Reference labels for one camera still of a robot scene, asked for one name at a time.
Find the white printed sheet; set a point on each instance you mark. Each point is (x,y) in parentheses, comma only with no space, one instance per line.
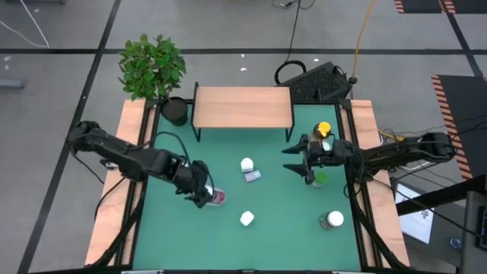
(414,224)

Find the white bottle purple label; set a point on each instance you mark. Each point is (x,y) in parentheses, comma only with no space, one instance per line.
(253,176)

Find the small round grey object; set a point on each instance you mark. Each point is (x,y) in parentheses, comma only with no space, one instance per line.
(455,242)

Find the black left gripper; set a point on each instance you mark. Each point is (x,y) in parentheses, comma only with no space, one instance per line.
(190,177)

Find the brown bottle yellow lid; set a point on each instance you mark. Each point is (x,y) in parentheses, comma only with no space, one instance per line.
(324,129)

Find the black aluminium table frame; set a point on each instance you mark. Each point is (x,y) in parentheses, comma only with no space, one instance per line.
(345,103)

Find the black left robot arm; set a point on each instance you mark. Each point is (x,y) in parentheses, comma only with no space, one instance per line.
(125,154)

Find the wooden shelf black metal legs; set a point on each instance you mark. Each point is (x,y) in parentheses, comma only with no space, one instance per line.
(243,106)

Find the grey cabinet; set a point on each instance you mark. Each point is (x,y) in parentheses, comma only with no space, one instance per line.
(472,228)

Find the black mat orange striped edge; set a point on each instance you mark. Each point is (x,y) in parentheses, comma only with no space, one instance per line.
(470,4)
(422,4)
(468,102)

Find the green table mat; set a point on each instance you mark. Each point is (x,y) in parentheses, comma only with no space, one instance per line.
(266,236)

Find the grey flat object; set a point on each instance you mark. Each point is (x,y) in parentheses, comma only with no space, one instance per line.
(11,84)

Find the maroon label bottle white lid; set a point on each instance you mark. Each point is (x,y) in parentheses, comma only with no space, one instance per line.
(219,197)

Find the green label bottle white lid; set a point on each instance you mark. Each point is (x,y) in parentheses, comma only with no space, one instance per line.
(335,218)

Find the black beam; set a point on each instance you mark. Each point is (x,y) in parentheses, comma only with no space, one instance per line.
(441,196)

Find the clear bottle green lid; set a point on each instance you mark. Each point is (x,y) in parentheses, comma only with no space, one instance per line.
(321,178)

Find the black perforated metal box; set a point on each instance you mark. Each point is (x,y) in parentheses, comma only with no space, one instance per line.
(316,81)

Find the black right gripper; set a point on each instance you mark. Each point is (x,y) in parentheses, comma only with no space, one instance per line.
(336,157)

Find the potted green plant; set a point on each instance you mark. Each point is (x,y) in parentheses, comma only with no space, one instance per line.
(152,68)

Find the wooden side board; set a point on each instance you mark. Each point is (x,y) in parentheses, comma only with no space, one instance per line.
(110,213)
(384,213)

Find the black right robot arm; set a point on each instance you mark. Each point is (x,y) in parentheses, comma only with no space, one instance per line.
(399,154)

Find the white melatonin bottle blue label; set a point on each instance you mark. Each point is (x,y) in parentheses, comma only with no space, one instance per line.
(247,164)
(247,218)

